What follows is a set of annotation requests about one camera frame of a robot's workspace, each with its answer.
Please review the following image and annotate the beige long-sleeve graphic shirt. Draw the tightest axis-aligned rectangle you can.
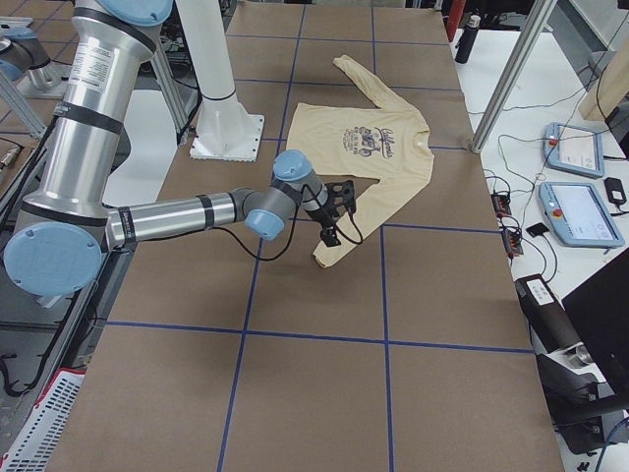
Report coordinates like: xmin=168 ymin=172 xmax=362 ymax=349
xmin=286 ymin=55 xmax=433 ymax=236

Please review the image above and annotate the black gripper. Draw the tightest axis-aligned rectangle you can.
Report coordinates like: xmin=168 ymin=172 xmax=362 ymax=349
xmin=306 ymin=197 xmax=341 ymax=246

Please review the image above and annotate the black monitor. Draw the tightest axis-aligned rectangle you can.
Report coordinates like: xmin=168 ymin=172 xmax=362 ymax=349
xmin=562 ymin=251 xmax=628 ymax=392

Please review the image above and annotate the aluminium frame post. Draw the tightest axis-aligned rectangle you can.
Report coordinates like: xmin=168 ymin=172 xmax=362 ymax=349
xmin=471 ymin=0 xmax=557 ymax=153

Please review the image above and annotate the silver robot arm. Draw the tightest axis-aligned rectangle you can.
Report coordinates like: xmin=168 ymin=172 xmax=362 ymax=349
xmin=3 ymin=1 xmax=339 ymax=297
xmin=1 ymin=27 xmax=51 ymax=82

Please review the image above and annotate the black water bottle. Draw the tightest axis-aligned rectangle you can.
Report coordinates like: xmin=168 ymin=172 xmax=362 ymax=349
xmin=454 ymin=15 xmax=482 ymax=64

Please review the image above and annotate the blue teach pendant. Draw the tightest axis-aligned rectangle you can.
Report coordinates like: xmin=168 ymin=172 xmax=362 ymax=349
xmin=538 ymin=182 xmax=625 ymax=249
xmin=543 ymin=122 xmax=604 ymax=179

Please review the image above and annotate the near blue teach pendant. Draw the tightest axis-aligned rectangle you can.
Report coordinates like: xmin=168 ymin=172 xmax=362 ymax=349
xmin=538 ymin=182 xmax=625 ymax=249

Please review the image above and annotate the far blue teach pendant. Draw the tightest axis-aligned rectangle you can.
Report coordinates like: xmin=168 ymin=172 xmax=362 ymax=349
xmin=543 ymin=122 xmax=604 ymax=179

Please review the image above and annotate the black power adapter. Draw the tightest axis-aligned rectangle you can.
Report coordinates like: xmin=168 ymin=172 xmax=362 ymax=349
xmin=603 ymin=177 xmax=627 ymax=206

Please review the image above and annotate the white perforated basket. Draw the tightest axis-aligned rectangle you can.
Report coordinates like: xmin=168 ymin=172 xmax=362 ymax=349
xmin=1 ymin=368 xmax=86 ymax=472

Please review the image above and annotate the small black circuit box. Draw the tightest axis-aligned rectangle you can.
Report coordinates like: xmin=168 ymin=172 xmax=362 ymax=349
xmin=490 ymin=193 xmax=512 ymax=217

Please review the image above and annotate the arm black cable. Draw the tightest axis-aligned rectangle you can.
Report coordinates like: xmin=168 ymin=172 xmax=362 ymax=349
xmin=215 ymin=183 xmax=366 ymax=263

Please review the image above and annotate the black box with label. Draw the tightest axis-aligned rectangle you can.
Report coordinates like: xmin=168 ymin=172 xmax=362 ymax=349
xmin=514 ymin=274 xmax=581 ymax=352

